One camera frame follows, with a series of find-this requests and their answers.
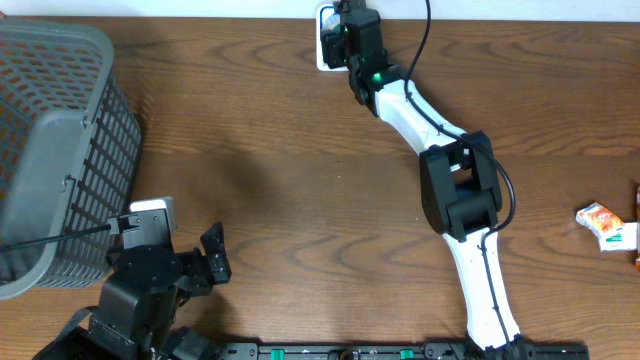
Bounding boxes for white green box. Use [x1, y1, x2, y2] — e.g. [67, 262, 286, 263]
[599, 223, 638, 252]

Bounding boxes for grey plastic mesh basket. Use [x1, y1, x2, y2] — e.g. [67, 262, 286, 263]
[1, 18, 143, 299]

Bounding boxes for small orange white box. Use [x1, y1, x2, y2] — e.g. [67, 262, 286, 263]
[576, 202, 625, 239]

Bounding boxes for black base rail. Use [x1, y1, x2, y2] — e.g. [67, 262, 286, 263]
[164, 327, 591, 360]

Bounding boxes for orange snack bar wrapper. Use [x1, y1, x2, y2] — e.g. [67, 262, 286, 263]
[635, 186, 640, 273]

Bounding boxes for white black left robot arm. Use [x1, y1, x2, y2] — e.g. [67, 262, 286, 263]
[35, 222, 232, 359]

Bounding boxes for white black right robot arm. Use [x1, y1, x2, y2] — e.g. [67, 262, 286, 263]
[316, 0, 527, 359]

